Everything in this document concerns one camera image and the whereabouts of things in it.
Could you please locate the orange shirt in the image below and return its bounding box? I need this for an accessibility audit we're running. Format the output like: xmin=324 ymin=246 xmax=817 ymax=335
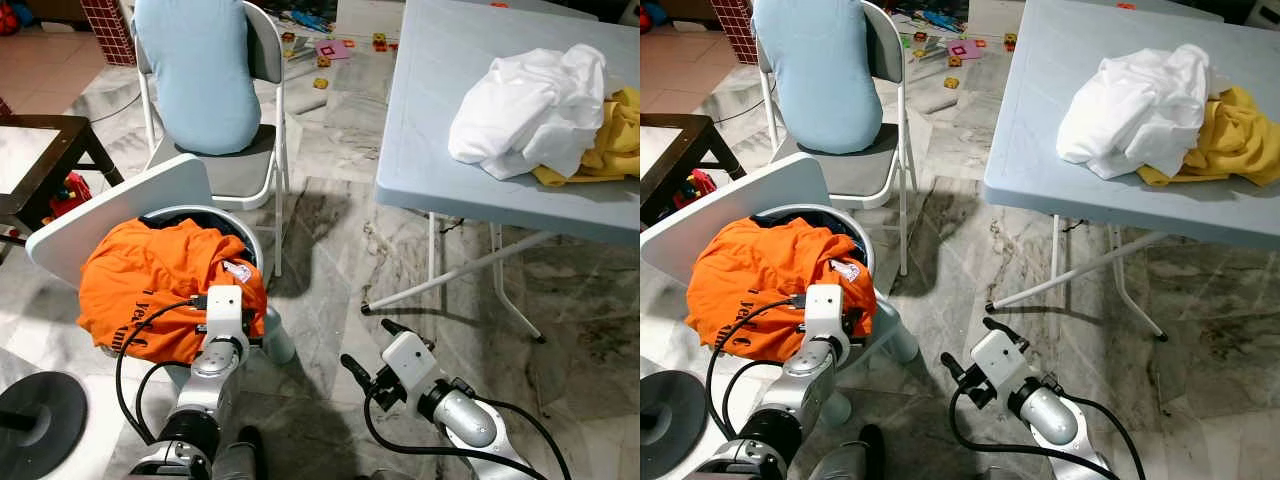
xmin=685 ymin=218 xmax=876 ymax=361
xmin=77 ymin=218 xmax=269 ymax=363

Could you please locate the white shirt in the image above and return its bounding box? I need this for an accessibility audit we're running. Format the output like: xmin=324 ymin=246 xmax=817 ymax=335
xmin=1057 ymin=43 xmax=1216 ymax=181
xmin=448 ymin=43 xmax=611 ymax=181

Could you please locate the grey folding chair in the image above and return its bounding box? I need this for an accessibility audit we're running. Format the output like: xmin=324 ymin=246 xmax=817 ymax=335
xmin=135 ymin=0 xmax=291 ymax=276
xmin=750 ymin=0 xmax=919 ymax=276

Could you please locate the white laundry bin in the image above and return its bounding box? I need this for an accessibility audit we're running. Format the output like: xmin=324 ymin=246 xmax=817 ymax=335
xmin=25 ymin=153 xmax=298 ymax=366
xmin=640 ymin=153 xmax=919 ymax=426

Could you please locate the red plastic toy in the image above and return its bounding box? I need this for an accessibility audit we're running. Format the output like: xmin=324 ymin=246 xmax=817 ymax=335
xmin=45 ymin=170 xmax=91 ymax=216
xmin=685 ymin=168 xmax=717 ymax=207

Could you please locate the black round stand base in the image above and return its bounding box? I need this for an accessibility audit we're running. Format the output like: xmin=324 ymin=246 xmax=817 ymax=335
xmin=0 ymin=372 xmax=89 ymax=480
xmin=640 ymin=370 xmax=706 ymax=480

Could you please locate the dark wooden stool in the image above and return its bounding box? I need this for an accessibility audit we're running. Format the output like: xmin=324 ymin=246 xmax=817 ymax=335
xmin=640 ymin=113 xmax=741 ymax=226
xmin=0 ymin=113 xmax=126 ymax=241

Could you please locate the light blue cushion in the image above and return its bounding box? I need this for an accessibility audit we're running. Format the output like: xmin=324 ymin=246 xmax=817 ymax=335
xmin=133 ymin=0 xmax=263 ymax=156
xmin=750 ymin=0 xmax=883 ymax=154

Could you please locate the yellow shirt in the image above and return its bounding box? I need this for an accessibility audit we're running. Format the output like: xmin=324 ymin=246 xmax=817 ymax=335
xmin=530 ymin=87 xmax=641 ymax=188
xmin=1138 ymin=85 xmax=1280 ymax=188

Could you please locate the red brick pattern panel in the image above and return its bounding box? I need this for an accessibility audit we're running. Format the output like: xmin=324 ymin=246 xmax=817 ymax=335
xmin=712 ymin=0 xmax=756 ymax=39
xmin=80 ymin=0 xmax=136 ymax=66

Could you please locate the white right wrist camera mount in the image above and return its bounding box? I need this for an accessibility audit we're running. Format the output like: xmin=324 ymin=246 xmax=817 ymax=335
xmin=380 ymin=330 xmax=438 ymax=393
xmin=970 ymin=330 xmax=1029 ymax=393

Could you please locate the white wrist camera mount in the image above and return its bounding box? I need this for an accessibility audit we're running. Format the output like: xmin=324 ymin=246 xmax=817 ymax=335
xmin=803 ymin=284 xmax=846 ymax=341
xmin=970 ymin=330 xmax=1029 ymax=393
xmin=203 ymin=285 xmax=246 ymax=341
xmin=380 ymin=330 xmax=438 ymax=393

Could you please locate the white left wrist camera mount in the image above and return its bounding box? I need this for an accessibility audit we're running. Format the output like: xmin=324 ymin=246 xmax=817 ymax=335
xmin=803 ymin=284 xmax=846 ymax=341
xmin=203 ymin=285 xmax=246 ymax=341

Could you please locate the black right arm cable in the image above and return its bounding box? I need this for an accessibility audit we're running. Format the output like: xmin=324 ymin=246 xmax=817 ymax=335
xmin=362 ymin=390 xmax=549 ymax=480
xmin=948 ymin=388 xmax=1149 ymax=480

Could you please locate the short black left arm cable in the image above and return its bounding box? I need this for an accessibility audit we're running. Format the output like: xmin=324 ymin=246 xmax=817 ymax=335
xmin=135 ymin=358 xmax=196 ymax=441
xmin=722 ymin=358 xmax=793 ymax=441

